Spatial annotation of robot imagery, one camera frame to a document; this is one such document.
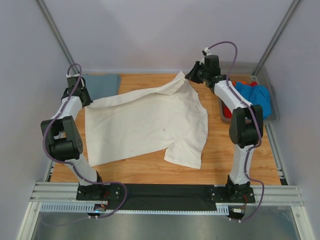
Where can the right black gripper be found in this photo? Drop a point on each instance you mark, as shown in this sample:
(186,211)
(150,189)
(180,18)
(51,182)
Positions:
(192,76)

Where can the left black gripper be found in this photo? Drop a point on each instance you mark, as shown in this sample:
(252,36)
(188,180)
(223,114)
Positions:
(84,90)

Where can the white t shirt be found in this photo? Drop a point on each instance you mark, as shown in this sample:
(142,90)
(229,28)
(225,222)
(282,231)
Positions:
(170,117)

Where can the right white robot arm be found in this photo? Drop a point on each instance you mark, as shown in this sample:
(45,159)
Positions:
(246,124)

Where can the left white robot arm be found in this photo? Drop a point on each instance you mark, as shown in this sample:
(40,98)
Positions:
(62,142)

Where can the folded grey-blue t shirt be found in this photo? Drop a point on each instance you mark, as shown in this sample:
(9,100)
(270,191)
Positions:
(102,85)

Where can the orange t shirt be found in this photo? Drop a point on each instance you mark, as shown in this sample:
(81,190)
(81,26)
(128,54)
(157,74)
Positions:
(239,82)

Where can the red t shirt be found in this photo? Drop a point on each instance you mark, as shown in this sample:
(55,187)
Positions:
(245,90)

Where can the clear plastic bin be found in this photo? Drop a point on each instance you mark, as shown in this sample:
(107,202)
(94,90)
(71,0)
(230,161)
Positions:
(247,73)

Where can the blue t shirt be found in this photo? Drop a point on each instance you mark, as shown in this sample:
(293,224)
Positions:
(261,96)

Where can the left corner aluminium post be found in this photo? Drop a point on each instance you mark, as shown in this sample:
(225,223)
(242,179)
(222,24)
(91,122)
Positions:
(42,6)

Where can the corner aluminium post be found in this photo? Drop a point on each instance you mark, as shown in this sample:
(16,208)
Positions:
(42,6)
(294,5)

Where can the aluminium frame rail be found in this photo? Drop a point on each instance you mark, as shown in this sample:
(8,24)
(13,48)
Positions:
(274,195)

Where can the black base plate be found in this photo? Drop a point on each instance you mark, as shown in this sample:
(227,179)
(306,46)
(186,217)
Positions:
(164,197)

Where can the slotted cable duct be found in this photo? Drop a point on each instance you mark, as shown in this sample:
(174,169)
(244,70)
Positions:
(91,208)

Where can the right corner aluminium post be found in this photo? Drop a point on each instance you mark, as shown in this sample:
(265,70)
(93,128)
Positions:
(294,5)

